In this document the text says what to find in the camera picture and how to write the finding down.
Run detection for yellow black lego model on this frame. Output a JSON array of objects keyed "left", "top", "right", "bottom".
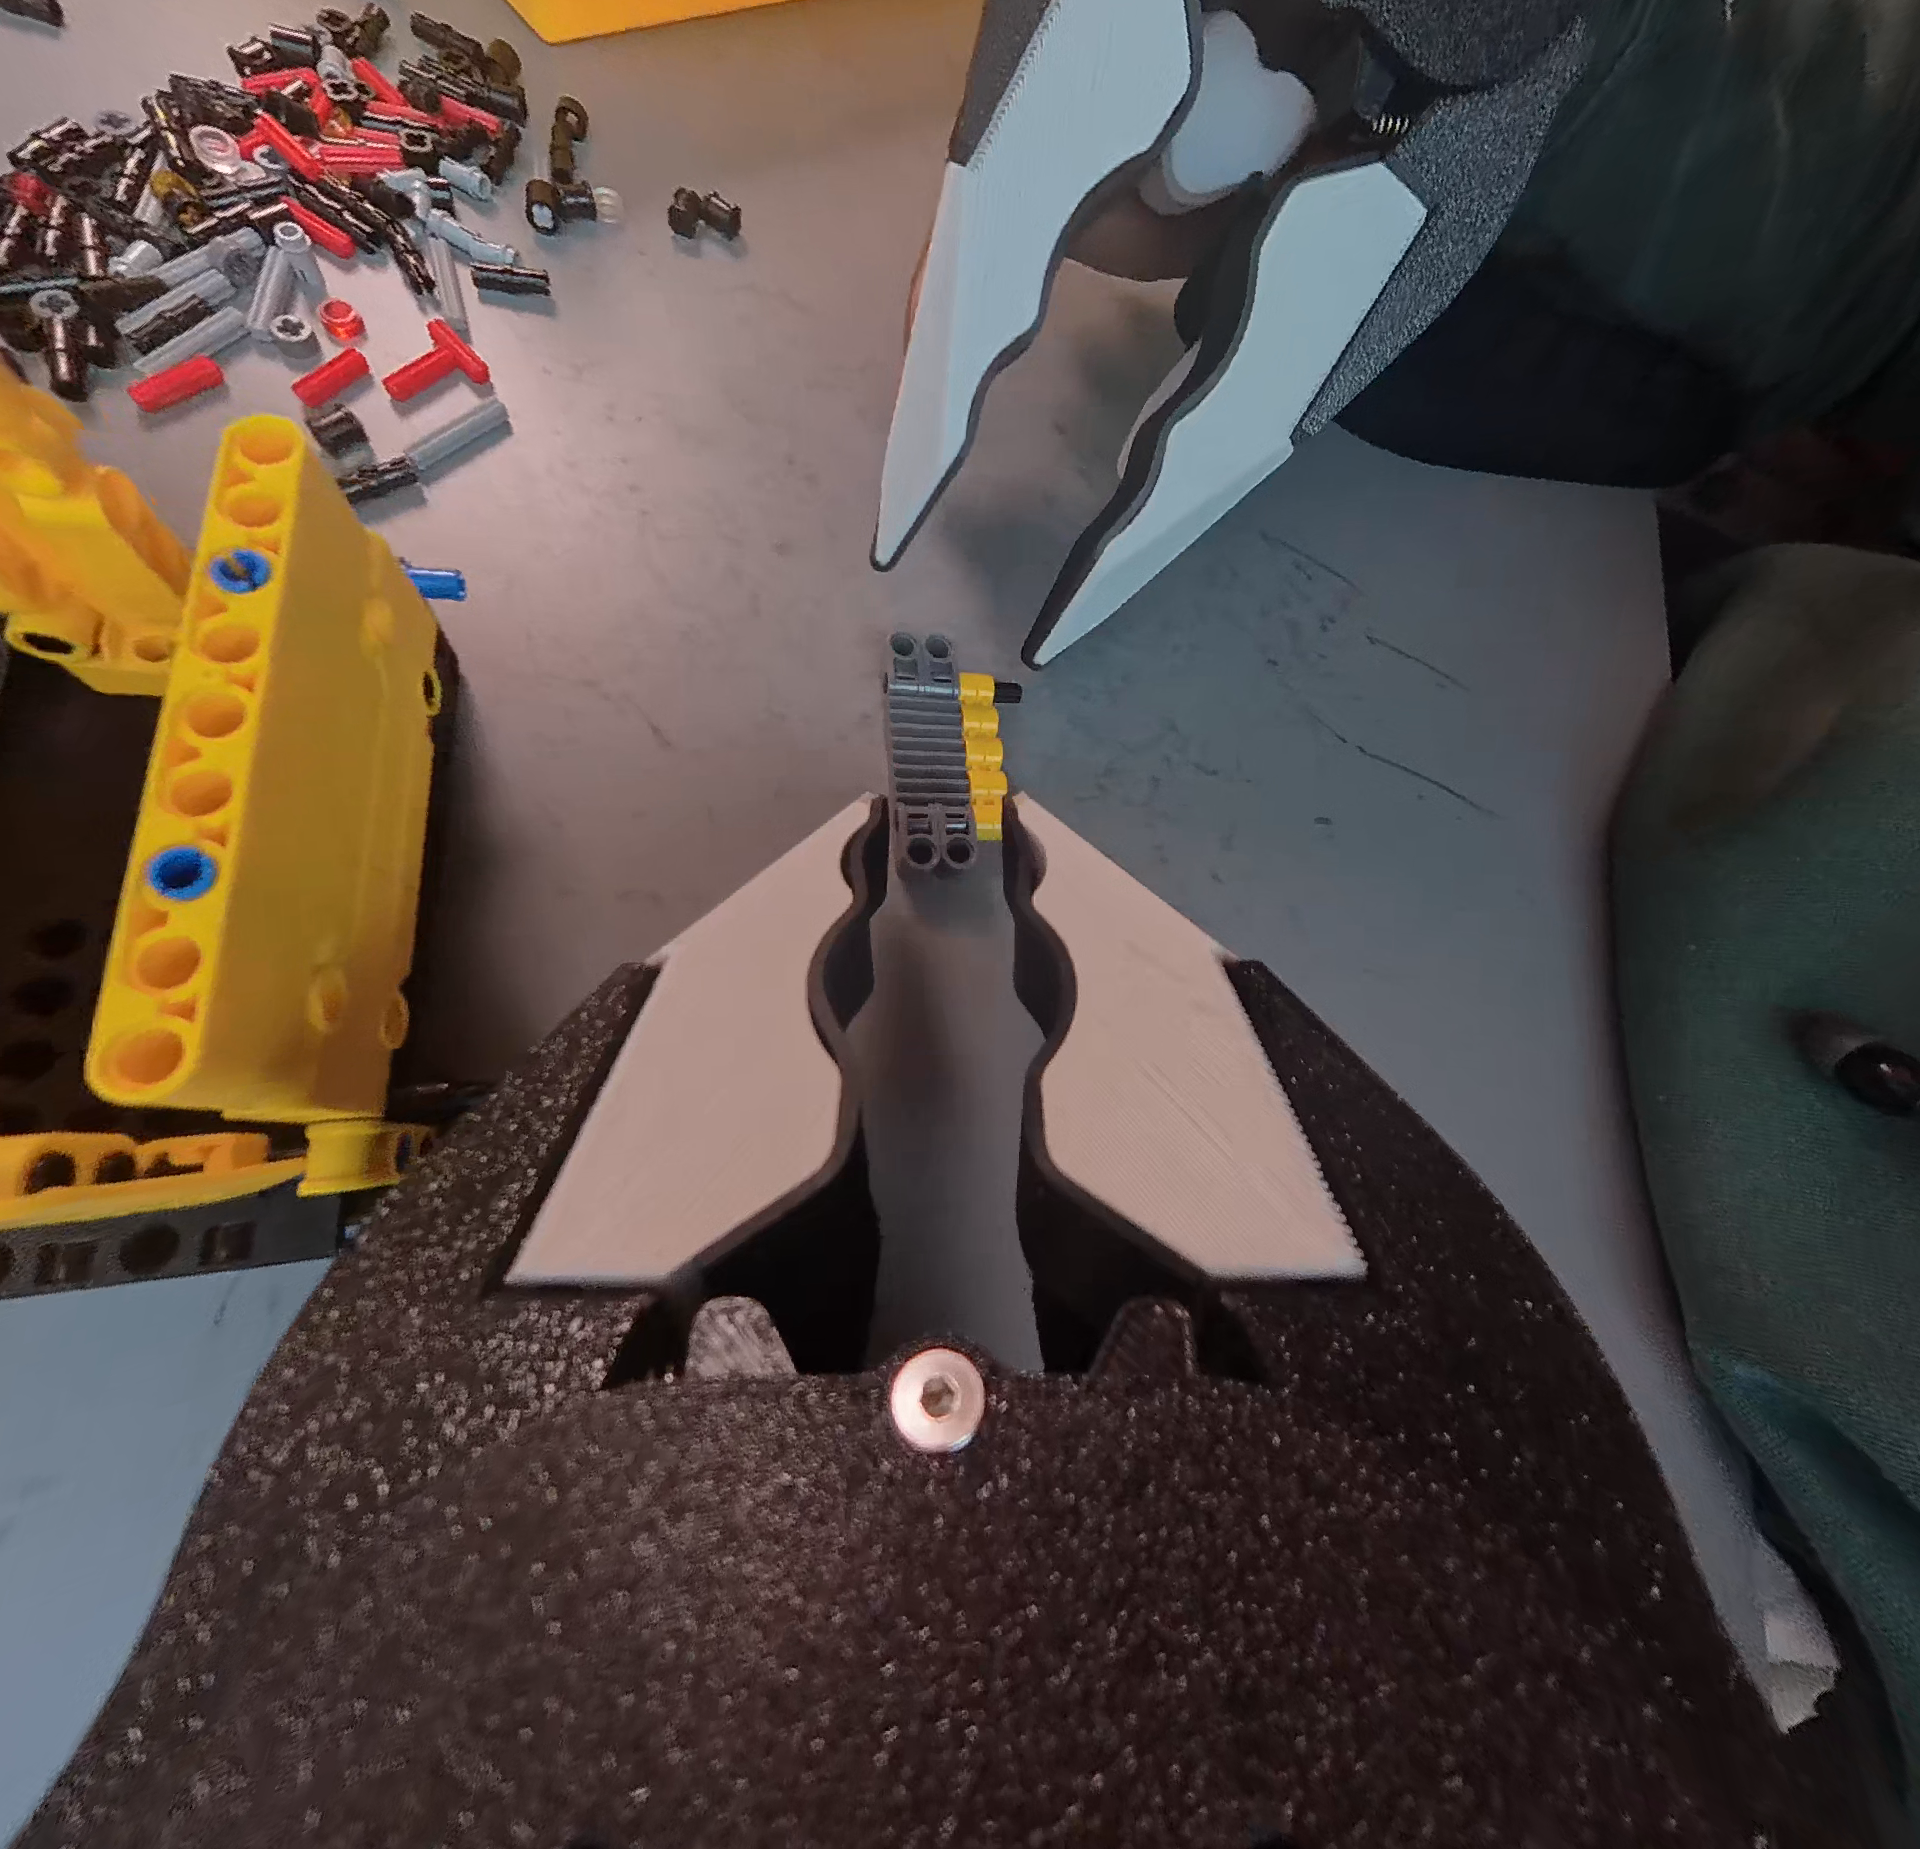
[{"left": 0, "top": 357, "right": 466, "bottom": 1302}]

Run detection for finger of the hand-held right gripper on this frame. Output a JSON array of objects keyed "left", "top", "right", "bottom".
[
  {"left": 869, "top": 0, "right": 1209, "bottom": 576},
  {"left": 1019, "top": 152, "right": 1431, "bottom": 668}
]

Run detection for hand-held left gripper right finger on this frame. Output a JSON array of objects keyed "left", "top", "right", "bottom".
[{"left": 1002, "top": 797, "right": 1369, "bottom": 1378}]

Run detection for grey lego gear rack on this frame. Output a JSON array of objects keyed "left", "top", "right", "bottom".
[
  {"left": 886, "top": 632, "right": 939, "bottom": 879},
  {"left": 919, "top": 632, "right": 984, "bottom": 879}
]

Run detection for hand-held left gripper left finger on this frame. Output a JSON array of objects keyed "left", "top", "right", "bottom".
[{"left": 505, "top": 790, "right": 903, "bottom": 1378}]

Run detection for pile of small lego pins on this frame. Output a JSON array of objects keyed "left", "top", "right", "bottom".
[{"left": 0, "top": 0, "right": 745, "bottom": 501}]

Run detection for person's right forearm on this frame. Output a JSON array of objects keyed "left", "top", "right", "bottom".
[{"left": 1335, "top": 0, "right": 1920, "bottom": 493}]

